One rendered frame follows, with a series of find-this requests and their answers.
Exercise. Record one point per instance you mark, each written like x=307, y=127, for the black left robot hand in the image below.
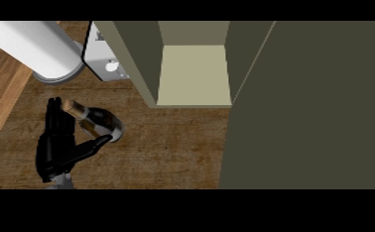
x=56, y=150

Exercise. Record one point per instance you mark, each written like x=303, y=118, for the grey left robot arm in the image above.
x=61, y=181

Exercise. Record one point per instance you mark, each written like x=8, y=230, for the dark wine bottle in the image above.
x=98, y=120

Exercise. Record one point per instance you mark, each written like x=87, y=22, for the olive green cabinet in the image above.
x=192, y=77

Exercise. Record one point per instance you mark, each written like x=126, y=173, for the light wooden board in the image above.
x=11, y=80

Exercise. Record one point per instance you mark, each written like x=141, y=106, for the white appliance with knob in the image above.
x=105, y=60

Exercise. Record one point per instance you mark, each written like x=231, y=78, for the white paper towel roll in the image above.
x=39, y=49

